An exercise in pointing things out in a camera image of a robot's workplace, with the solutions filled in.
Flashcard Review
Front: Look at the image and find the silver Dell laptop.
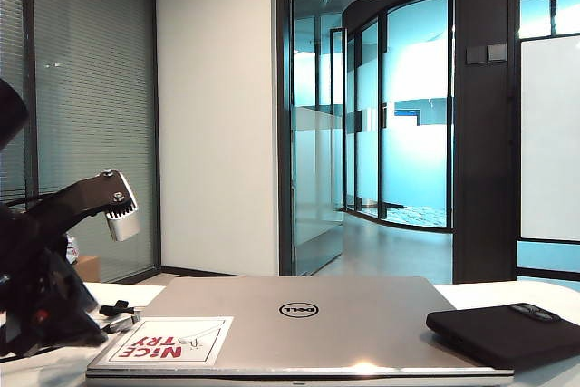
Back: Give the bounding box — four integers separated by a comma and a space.
84, 275, 517, 382

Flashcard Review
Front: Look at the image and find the closed brown cardboard box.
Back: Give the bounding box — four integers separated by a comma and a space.
74, 255, 102, 284

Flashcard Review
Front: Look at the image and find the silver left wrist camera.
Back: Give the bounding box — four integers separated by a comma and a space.
26, 169, 141, 243

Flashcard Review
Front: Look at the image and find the white sticker red print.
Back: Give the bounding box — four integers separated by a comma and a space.
97, 315, 236, 366

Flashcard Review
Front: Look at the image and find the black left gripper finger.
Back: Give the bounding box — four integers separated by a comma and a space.
53, 248, 110, 348

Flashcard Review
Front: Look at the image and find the narrow grey window blind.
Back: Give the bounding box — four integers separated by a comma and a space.
0, 0, 27, 207

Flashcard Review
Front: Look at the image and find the black framed glass door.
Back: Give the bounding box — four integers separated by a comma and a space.
274, 0, 346, 277

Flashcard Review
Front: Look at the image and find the black charging cable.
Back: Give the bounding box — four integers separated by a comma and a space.
98, 299, 143, 334

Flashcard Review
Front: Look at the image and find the white frosted glass panel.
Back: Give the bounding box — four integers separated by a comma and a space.
519, 34, 580, 242

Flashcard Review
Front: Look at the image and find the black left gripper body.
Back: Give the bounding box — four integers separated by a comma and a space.
0, 203, 92, 359

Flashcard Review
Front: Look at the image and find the black phone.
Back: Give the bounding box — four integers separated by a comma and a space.
425, 302, 580, 371

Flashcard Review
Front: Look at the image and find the dark wall switch panel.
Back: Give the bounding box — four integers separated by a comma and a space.
466, 45, 488, 66

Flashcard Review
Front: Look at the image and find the curved glass partition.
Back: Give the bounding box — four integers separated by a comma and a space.
342, 0, 456, 235

